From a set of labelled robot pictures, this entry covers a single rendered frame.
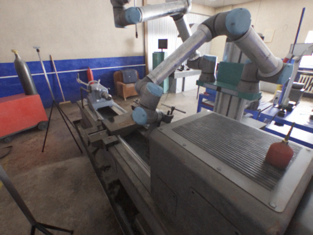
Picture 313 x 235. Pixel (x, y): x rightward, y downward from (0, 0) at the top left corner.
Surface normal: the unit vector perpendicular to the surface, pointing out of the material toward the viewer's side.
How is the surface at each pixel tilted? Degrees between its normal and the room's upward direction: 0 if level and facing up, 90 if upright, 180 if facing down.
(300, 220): 23
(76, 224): 0
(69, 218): 0
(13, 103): 90
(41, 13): 90
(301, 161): 0
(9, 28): 90
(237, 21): 86
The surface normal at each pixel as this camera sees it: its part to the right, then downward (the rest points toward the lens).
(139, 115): -0.59, 0.09
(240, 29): 0.30, 0.35
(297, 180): 0.00, -0.90
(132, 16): 0.58, 0.38
